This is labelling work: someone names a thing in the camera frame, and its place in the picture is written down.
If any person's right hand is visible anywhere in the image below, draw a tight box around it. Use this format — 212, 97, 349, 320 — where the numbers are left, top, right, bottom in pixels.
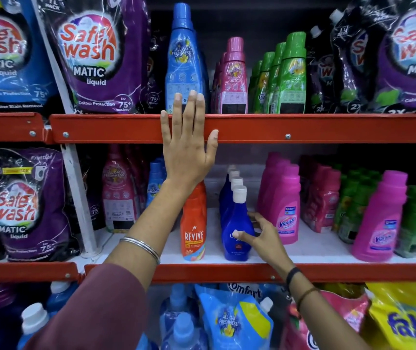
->
232, 212, 297, 276

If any person's left hand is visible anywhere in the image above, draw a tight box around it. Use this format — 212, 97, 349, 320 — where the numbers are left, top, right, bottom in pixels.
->
160, 90, 219, 189

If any dark blue bottle white cap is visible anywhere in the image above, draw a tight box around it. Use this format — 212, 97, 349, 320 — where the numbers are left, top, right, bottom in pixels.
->
219, 170, 240, 215
221, 186, 256, 262
220, 176, 244, 230
220, 165, 236, 201

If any person's right forearm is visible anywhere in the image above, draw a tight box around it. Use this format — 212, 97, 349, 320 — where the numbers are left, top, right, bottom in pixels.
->
284, 264, 373, 350

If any person's left forearm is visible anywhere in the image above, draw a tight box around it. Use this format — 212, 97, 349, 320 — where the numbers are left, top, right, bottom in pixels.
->
104, 178, 203, 293

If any small dark detergent pouch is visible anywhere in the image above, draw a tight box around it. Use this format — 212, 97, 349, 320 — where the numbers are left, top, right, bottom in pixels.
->
145, 33, 169, 114

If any pink stain remover bottle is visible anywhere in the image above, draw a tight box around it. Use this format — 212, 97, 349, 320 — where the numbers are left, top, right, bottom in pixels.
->
257, 152, 282, 212
266, 164, 302, 245
258, 158, 291, 220
352, 170, 409, 263

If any orange liquid bottle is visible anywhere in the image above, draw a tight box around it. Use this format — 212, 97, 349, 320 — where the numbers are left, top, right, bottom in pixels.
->
180, 181, 208, 262

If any tall blue softener bottle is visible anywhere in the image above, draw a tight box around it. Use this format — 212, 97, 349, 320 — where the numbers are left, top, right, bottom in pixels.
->
164, 3, 209, 114

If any white blue softener pouch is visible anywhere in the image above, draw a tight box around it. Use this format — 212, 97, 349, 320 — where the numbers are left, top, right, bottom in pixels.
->
226, 282, 267, 300

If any small blue softener bottle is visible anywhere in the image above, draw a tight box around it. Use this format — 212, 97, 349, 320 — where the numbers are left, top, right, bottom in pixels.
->
145, 158, 167, 209

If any black wristband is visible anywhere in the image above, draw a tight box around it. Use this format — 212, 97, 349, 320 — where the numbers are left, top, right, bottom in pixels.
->
285, 267, 302, 289

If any tall green softener bottle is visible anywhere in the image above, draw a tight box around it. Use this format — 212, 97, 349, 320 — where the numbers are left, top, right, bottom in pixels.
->
277, 31, 307, 114
248, 61, 263, 113
254, 52, 275, 114
266, 42, 287, 114

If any blue softener refill pouch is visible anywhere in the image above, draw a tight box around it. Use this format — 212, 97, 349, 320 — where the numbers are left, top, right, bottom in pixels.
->
194, 284, 275, 350

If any large pink softener bottle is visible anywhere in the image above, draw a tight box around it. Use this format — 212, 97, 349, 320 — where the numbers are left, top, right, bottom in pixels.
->
102, 144, 138, 234

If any brown thread wristband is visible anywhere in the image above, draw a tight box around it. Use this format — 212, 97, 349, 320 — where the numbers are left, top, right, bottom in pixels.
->
296, 287, 320, 312

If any wrapped pink softener bottle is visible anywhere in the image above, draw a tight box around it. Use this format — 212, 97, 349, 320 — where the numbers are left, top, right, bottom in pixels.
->
304, 168, 342, 234
299, 155, 334, 215

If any light blue softener bottle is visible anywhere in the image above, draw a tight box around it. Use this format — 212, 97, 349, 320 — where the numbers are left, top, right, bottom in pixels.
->
161, 312, 209, 350
159, 284, 198, 339

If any large purple detergent pouch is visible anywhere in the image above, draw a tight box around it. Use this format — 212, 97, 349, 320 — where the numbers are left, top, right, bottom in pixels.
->
37, 0, 151, 115
371, 0, 416, 114

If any silver bangle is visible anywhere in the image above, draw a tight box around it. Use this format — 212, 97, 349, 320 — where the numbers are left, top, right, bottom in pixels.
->
119, 237, 161, 266

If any pink softener refill pouch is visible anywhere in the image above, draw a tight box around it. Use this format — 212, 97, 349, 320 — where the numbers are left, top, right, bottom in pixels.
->
280, 289, 371, 350

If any black purple detergent pouch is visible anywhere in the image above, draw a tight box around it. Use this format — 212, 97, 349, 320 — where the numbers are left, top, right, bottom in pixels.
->
307, 25, 340, 114
329, 7, 387, 114

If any purple front load detergent pouch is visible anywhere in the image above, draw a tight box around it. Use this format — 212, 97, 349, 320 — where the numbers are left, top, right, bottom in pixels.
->
0, 147, 81, 263

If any maroon sleeve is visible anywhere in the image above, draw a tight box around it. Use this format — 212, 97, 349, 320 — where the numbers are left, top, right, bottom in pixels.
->
24, 263, 149, 350

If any large blue detergent pouch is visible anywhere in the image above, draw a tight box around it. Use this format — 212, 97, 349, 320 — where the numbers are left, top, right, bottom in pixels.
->
0, 0, 60, 114

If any yellow detergent pouch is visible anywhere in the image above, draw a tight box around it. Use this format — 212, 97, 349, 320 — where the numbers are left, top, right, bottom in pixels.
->
364, 281, 416, 350

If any long red shelf rail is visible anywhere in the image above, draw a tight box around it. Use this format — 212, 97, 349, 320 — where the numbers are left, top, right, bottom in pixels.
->
84, 263, 416, 284
49, 114, 416, 145

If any dark pouch behind post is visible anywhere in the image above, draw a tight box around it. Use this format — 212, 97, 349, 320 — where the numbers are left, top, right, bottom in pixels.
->
78, 147, 107, 232

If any white shelf upright post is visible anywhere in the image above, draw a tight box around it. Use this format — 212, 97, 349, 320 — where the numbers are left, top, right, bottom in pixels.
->
29, 0, 100, 258

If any short red shelf rail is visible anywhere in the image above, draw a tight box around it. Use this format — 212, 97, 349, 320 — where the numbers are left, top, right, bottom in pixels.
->
0, 112, 47, 143
0, 262, 81, 283

